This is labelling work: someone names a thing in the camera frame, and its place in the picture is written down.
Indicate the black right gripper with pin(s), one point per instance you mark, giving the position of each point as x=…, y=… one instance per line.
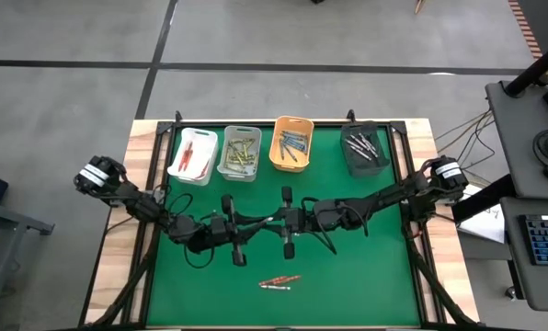
x=292, y=220

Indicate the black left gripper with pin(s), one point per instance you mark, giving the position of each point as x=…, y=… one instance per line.
x=221, y=230

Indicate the yellow-green crayon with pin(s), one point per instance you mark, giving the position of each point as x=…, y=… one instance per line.
x=251, y=149
x=228, y=154
x=248, y=156
x=233, y=158
x=243, y=141
x=236, y=168
x=241, y=158
x=238, y=151
x=241, y=163
x=244, y=147

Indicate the red-orange crayon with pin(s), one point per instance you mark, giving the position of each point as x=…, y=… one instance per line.
x=272, y=281
x=186, y=151
x=203, y=169
x=184, y=157
x=205, y=166
x=288, y=279
x=188, y=155

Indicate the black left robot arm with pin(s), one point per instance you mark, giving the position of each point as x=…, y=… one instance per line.
x=140, y=207

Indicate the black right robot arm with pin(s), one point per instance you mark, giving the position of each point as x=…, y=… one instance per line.
x=393, y=195

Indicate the light grey plastic bin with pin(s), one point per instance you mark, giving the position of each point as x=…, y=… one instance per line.
x=223, y=174

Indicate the orange plastic bin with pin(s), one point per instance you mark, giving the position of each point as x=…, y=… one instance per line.
x=297, y=166

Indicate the green table mat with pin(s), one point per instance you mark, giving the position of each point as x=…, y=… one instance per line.
x=324, y=285

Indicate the white plastic bin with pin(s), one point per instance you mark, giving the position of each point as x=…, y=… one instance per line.
x=200, y=142

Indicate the dark grey plastic bin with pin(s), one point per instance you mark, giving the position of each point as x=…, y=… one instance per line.
x=366, y=170

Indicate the white paper sheet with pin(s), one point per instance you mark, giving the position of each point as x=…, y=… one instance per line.
x=485, y=227

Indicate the black caster wheel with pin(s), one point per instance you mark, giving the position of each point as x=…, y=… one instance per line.
x=511, y=293

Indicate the wooden stick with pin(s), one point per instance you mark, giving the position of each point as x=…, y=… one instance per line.
x=419, y=6

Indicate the backlit black keyboard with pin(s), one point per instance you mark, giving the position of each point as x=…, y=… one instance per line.
x=547, y=239

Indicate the black pole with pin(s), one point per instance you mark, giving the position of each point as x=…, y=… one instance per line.
x=531, y=73

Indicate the black frame clamp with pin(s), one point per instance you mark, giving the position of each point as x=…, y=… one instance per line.
x=350, y=115
x=178, y=116

